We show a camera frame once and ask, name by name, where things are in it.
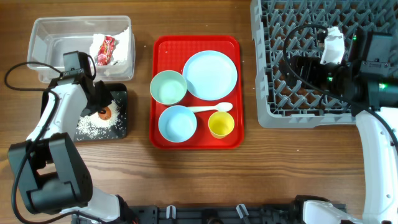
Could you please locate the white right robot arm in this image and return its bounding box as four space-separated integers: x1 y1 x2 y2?
282 26 397 223

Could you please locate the orange carrot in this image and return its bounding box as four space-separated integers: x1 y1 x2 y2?
98 107 112 121

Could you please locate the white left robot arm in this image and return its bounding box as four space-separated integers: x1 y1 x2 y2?
8 75 129 223

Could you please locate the red serving tray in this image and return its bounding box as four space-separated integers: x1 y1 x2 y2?
149 35 244 149

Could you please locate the black tray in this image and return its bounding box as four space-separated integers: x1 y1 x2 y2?
41 82 128 143

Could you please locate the clear plastic bin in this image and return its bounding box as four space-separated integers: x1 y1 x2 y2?
27 16 136 83

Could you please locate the red snack wrapper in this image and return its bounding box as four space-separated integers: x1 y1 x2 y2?
97 35 116 66

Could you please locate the grey dishwasher rack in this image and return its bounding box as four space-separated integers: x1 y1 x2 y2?
250 0 397 128

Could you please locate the light blue bowl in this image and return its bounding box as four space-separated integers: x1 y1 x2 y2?
158 105 197 143

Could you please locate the white plastic spoon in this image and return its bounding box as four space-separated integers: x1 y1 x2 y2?
188 102 233 113

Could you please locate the mint green bowl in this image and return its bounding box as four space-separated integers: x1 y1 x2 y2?
150 70 187 105

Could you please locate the white tissue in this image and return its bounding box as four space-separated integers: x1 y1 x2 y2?
89 28 130 66

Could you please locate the yellow cup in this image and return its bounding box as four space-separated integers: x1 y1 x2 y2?
208 111 234 139

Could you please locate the light blue plate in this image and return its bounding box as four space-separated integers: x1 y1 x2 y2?
182 50 238 101

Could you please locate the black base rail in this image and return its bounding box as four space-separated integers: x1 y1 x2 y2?
131 204 302 224

